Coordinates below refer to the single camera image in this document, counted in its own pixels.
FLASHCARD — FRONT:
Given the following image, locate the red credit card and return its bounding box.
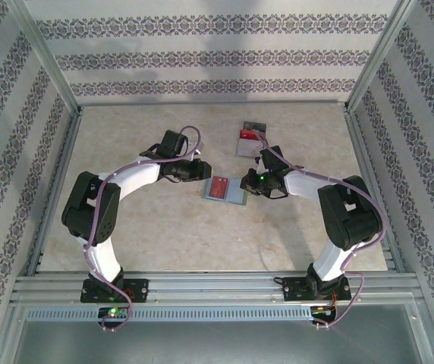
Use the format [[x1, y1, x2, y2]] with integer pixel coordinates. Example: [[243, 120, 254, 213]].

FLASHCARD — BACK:
[[206, 176, 231, 201]]

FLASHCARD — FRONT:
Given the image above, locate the red card stack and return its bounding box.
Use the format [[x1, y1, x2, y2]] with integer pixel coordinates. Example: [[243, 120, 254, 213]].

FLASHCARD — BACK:
[[238, 129, 267, 143]]

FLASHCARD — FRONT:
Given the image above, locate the red and grey packet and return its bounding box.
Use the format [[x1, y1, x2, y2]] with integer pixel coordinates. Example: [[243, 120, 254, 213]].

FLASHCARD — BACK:
[[234, 121, 269, 158]]

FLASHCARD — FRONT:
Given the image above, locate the slotted metal cable duct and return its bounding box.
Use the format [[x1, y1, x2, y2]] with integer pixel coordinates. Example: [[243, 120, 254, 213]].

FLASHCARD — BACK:
[[25, 306, 313, 323]]

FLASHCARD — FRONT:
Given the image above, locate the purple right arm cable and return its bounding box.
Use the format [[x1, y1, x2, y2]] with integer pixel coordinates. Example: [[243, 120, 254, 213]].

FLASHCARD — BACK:
[[253, 130, 388, 331]]

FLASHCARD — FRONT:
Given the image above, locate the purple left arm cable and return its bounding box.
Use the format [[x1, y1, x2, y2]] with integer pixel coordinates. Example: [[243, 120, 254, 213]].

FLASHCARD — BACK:
[[83, 126, 203, 334]]

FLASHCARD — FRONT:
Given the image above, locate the grey metal sheet panel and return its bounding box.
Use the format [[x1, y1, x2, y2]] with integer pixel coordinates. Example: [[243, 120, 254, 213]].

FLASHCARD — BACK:
[[0, 303, 434, 364]]

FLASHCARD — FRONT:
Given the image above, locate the grey-green card holder wallet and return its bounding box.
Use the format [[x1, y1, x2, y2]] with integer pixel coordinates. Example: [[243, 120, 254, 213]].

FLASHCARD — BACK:
[[201, 175, 248, 207]]

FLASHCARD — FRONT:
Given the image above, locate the aluminium frame post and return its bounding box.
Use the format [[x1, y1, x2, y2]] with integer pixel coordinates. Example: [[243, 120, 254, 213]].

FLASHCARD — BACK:
[[6, 0, 82, 111], [347, 0, 418, 111]]

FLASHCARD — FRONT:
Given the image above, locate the white VIP card stack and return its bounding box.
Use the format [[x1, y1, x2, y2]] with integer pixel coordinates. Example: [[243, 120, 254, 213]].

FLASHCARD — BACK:
[[236, 138, 266, 158]]

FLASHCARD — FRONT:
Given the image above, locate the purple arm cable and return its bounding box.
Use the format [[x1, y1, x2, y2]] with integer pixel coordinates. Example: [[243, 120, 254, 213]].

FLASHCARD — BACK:
[[253, 130, 388, 331], [83, 126, 203, 334]]

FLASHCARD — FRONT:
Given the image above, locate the small lit controller board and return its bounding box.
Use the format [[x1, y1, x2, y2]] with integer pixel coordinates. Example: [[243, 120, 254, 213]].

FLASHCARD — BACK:
[[310, 304, 338, 318], [99, 306, 129, 319]]

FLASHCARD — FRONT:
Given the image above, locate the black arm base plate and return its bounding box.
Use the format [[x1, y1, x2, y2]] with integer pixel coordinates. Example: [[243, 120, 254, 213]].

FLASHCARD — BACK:
[[80, 278, 150, 304], [283, 276, 352, 303]]

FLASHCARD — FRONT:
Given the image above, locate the aluminium frame rail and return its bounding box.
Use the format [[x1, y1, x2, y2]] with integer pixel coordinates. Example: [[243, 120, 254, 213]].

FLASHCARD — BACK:
[[23, 105, 84, 278], [77, 99, 351, 108], [341, 105, 408, 274], [10, 270, 426, 305]]

